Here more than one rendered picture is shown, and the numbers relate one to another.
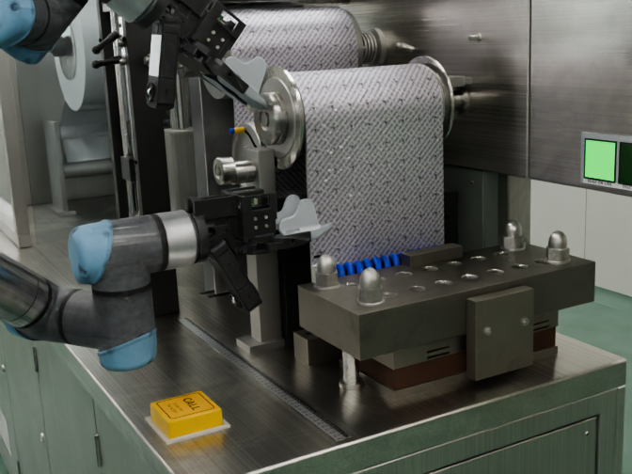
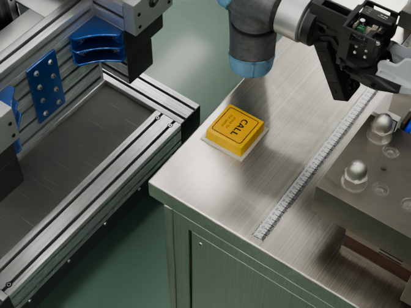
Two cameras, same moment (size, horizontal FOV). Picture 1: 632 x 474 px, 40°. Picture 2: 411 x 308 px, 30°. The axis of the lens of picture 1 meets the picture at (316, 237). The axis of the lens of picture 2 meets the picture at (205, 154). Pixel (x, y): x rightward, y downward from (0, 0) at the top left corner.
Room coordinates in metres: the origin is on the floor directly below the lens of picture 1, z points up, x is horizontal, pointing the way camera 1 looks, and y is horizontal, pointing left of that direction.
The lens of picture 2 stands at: (0.59, -0.52, 1.89)
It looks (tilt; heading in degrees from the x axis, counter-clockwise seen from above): 53 degrees down; 63
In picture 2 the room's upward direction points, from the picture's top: 1 degrees clockwise
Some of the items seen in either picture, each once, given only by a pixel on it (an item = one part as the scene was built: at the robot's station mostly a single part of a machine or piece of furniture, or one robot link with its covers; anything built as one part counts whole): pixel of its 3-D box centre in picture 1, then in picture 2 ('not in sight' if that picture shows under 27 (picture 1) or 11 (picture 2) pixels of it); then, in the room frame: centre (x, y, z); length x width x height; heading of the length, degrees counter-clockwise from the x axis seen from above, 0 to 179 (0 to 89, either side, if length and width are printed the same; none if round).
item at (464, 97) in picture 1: (444, 102); not in sight; (1.39, -0.21, 1.25); 0.07 x 0.04 x 0.04; 118
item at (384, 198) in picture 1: (378, 206); not in sight; (1.26, -0.10, 1.11); 0.23 x 0.01 x 0.18; 118
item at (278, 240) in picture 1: (279, 240); (375, 73); (1.15, 0.05, 1.09); 0.09 x 0.05 x 0.02; 117
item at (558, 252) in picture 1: (558, 245); not in sight; (1.20, -0.35, 1.05); 0.04 x 0.04 x 0.04
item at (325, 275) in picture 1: (325, 270); (381, 125); (1.13, -0.01, 1.05); 0.04 x 0.04 x 0.04
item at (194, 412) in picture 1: (185, 414); (235, 129); (1.00, 0.17, 0.91); 0.07 x 0.07 x 0.02; 28
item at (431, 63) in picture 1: (424, 103); not in sight; (1.37, -0.18, 1.25); 0.15 x 0.01 x 0.15; 28
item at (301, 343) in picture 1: (382, 329); not in sight; (1.26, -0.10, 0.92); 0.28 x 0.04 x 0.04; 118
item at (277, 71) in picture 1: (278, 118); not in sight; (1.25, 0.05, 1.25); 0.15 x 0.01 x 0.15; 28
